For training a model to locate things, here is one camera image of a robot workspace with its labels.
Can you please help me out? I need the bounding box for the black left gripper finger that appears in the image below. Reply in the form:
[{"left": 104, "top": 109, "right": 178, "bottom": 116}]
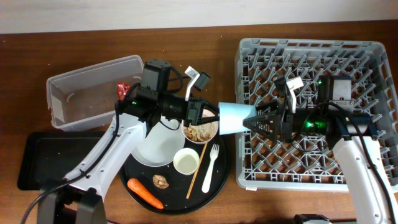
[
  {"left": 194, "top": 116, "right": 220, "bottom": 125},
  {"left": 199, "top": 98, "right": 220, "bottom": 117}
]

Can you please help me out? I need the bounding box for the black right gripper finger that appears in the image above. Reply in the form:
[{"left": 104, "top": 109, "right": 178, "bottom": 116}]
[
  {"left": 256, "top": 100, "right": 279, "bottom": 114},
  {"left": 243, "top": 113, "right": 279, "bottom": 142}
]

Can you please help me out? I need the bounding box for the pink bowl with food scraps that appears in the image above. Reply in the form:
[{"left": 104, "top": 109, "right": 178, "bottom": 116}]
[{"left": 181, "top": 121, "right": 219, "bottom": 144}]

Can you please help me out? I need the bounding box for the light blue cup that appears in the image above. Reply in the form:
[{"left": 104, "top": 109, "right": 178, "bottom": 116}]
[{"left": 218, "top": 102, "right": 256, "bottom": 135}]

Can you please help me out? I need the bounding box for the white paper cup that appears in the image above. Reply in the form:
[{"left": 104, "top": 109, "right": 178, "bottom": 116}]
[{"left": 173, "top": 148, "right": 200, "bottom": 175}]

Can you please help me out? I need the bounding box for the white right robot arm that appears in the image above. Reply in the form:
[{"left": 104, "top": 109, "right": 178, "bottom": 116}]
[{"left": 243, "top": 75, "right": 397, "bottom": 223}]

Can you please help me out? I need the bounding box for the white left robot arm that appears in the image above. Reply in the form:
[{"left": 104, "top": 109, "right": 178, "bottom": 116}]
[{"left": 21, "top": 59, "right": 220, "bottom": 223}]

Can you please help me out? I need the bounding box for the grey plastic dishwasher rack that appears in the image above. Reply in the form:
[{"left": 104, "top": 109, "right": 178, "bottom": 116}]
[{"left": 235, "top": 38, "right": 397, "bottom": 192}]

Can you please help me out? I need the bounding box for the clear plastic waste bin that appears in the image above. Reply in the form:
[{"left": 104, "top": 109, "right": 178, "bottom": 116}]
[{"left": 46, "top": 55, "right": 144, "bottom": 132}]

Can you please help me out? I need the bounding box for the white plastic fork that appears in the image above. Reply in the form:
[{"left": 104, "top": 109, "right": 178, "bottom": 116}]
[{"left": 201, "top": 144, "right": 220, "bottom": 194}]

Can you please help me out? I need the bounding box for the wooden chopstick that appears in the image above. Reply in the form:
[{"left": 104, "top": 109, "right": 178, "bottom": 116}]
[{"left": 185, "top": 142, "right": 208, "bottom": 199}]

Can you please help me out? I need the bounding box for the pale grey plate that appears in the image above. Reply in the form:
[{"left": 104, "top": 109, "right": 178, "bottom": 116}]
[{"left": 131, "top": 116, "right": 185, "bottom": 167}]

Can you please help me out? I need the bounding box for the red snack wrapper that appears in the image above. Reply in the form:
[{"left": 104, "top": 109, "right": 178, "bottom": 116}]
[{"left": 116, "top": 82, "right": 130, "bottom": 100}]

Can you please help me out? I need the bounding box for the brown walnut shell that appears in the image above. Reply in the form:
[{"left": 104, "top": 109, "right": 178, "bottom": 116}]
[{"left": 152, "top": 175, "right": 169, "bottom": 189}]

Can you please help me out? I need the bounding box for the round black tray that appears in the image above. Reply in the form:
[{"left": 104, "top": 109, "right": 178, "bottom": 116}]
[{"left": 119, "top": 134, "right": 231, "bottom": 215}]

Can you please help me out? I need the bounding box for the orange carrot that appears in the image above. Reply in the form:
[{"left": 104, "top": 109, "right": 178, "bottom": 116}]
[{"left": 127, "top": 178, "right": 164, "bottom": 210}]

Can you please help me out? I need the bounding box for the rectangular black tray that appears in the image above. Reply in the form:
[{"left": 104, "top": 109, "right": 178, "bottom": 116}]
[{"left": 17, "top": 131, "right": 104, "bottom": 190}]

